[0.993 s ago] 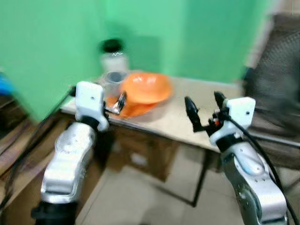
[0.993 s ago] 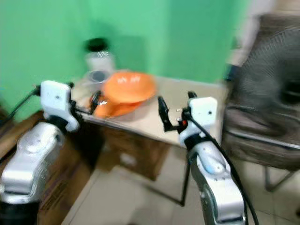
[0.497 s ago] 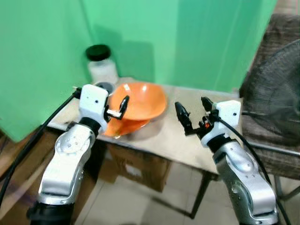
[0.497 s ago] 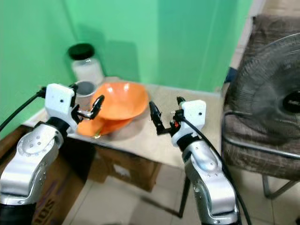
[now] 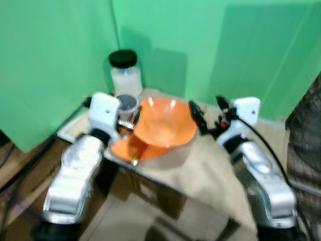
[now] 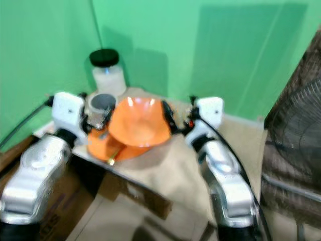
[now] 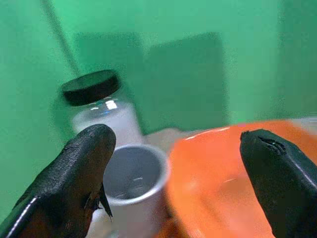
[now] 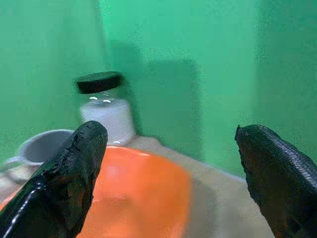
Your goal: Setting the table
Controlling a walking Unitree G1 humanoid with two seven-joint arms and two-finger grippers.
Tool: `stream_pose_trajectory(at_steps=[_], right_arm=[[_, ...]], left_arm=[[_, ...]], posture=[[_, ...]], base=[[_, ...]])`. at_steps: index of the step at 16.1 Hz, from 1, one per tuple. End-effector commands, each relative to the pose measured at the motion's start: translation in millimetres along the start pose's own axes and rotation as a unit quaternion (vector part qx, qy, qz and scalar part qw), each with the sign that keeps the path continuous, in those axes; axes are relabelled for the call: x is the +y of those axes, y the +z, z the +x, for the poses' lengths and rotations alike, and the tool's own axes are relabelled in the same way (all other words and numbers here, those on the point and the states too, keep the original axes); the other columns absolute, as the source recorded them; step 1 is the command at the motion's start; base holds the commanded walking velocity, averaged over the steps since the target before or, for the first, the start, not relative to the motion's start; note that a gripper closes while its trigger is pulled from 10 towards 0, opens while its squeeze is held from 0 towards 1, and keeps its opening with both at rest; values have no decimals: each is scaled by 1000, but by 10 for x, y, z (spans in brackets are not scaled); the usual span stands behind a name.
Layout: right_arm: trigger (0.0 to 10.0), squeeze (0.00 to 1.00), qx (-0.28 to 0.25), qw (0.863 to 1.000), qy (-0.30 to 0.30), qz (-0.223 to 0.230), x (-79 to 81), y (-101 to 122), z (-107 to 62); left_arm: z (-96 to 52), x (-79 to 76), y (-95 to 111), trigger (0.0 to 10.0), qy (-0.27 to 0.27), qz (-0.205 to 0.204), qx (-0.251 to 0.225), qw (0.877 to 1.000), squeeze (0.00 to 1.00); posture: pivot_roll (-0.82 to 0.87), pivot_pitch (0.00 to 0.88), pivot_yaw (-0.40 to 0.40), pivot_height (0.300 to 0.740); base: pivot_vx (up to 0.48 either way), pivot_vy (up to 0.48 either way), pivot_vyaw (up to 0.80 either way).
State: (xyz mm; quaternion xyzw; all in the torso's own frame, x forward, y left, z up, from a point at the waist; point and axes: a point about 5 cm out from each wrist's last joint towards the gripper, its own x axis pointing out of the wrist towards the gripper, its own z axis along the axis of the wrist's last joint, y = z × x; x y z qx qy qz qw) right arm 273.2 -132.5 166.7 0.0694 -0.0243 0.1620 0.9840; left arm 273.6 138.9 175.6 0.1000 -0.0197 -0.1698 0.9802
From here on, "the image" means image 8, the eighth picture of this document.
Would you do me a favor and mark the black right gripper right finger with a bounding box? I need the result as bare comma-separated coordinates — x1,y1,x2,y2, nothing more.
234,124,317,238

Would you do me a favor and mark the white ceramic mug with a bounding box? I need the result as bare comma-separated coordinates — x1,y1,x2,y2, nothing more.
3,129,76,174

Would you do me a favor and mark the clear jar with black lid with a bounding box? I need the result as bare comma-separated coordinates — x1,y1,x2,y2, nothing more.
74,71,136,146

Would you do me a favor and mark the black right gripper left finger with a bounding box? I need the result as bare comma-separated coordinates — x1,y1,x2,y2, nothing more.
0,120,108,238

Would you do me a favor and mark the orange plastic plate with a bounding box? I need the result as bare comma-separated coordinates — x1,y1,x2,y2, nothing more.
0,145,191,238

